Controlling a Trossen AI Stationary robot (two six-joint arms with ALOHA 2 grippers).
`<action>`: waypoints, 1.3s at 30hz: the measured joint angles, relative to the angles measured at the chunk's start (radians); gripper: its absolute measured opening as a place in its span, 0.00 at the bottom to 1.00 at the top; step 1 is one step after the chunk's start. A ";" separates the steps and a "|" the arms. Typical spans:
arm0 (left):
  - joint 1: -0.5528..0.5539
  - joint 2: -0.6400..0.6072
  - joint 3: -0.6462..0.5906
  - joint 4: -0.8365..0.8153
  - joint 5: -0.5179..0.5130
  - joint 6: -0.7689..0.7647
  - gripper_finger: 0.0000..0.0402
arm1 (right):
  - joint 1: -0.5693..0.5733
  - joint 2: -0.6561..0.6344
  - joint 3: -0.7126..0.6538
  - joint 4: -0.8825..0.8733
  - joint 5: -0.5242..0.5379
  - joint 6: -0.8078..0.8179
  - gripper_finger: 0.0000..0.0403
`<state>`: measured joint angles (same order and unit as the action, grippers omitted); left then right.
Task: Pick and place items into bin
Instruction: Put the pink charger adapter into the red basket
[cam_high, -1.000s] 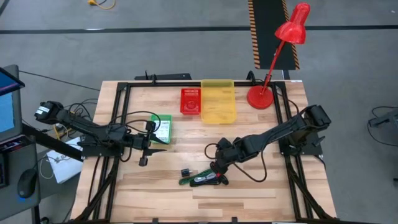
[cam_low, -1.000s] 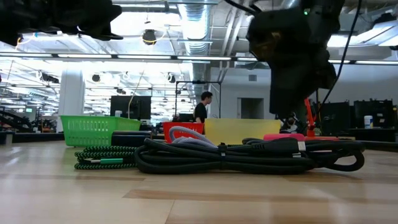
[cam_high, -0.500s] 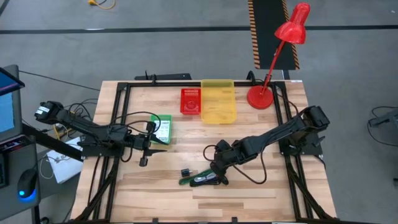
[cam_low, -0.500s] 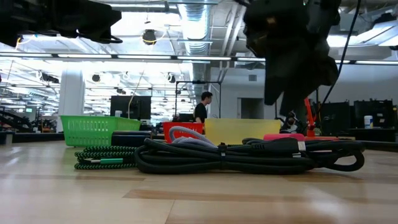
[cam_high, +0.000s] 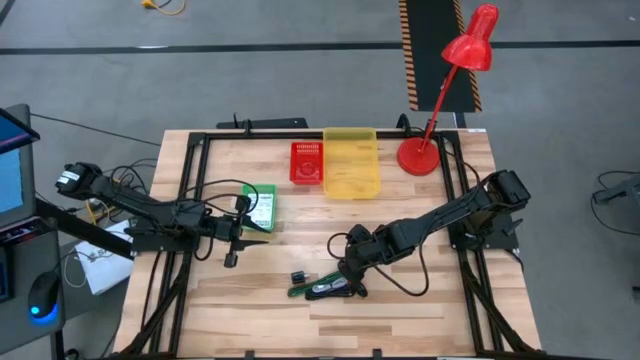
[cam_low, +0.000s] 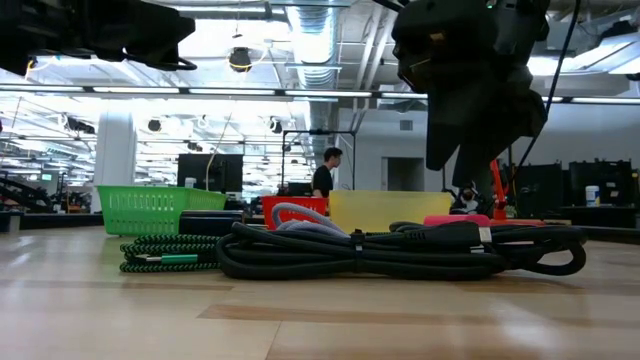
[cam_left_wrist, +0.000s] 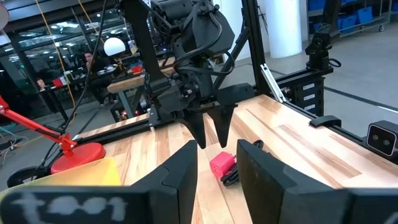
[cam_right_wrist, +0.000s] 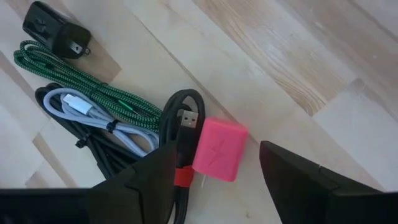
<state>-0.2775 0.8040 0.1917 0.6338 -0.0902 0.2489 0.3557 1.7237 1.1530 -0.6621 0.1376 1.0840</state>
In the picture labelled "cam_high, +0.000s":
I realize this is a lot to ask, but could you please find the white paper sheet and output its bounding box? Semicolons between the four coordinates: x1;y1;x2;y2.
74;219;135;296

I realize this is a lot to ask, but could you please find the black bar behind table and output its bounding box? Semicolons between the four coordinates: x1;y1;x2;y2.
215;114;310;131

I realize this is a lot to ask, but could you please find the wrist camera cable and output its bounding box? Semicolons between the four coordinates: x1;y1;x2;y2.
174;178;261;262
327;231;431;297

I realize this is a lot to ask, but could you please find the black metal table frame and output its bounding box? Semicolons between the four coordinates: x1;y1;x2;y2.
117;130;539;359

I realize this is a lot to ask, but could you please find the red desk lamp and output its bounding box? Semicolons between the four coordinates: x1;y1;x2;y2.
396;3;500;177

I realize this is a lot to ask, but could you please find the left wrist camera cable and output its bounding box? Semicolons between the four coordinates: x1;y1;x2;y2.
174;178;261;262

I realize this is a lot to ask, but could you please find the grey side desk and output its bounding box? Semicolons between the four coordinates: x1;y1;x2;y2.
0;217;67;351

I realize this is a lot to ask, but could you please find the grey computer monitor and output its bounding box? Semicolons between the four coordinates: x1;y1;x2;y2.
0;103;41;229

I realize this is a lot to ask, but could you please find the yellow plastic bin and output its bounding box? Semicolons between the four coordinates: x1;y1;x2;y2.
322;127;381;201

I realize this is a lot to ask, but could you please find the black diagonal beam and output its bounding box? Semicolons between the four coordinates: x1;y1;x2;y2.
34;198;135;260

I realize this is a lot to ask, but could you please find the black computer mouse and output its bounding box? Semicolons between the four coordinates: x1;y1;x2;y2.
27;271;62;321

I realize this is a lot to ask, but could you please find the red plastic bin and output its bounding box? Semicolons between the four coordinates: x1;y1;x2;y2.
289;141;325;186

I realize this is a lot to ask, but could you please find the thin black floor cable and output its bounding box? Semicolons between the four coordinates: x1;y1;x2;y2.
29;113;162;147

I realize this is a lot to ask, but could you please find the yellow floor cable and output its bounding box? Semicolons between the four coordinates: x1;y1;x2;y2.
141;0;186;16

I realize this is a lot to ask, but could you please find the green plastic bin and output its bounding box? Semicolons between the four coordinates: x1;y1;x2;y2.
239;183;278;233

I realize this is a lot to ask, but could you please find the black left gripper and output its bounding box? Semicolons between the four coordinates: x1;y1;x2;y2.
214;194;274;269

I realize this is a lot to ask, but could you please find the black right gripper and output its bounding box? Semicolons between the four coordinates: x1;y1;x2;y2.
338;223;381;292

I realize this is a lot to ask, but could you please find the black hazard striped mat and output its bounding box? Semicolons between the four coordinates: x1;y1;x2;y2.
398;0;484;113

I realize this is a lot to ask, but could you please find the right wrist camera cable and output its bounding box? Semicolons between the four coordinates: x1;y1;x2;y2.
327;231;431;297

